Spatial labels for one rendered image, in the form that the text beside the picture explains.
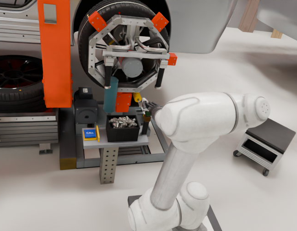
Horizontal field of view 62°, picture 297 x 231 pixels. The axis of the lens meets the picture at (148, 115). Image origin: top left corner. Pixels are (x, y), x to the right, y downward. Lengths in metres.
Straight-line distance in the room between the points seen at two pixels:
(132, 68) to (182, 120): 1.01
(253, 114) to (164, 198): 0.48
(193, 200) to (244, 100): 0.58
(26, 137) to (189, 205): 1.35
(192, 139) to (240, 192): 1.60
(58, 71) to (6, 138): 0.72
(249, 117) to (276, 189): 1.76
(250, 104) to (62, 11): 1.10
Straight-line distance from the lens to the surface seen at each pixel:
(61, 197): 1.91
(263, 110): 0.78
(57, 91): 1.71
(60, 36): 1.54
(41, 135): 2.05
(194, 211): 1.21
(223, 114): 0.71
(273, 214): 2.29
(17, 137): 2.08
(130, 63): 1.60
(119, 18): 1.64
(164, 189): 0.96
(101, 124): 2.11
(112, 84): 1.68
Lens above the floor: 1.57
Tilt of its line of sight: 36 degrees down
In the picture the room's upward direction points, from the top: 12 degrees clockwise
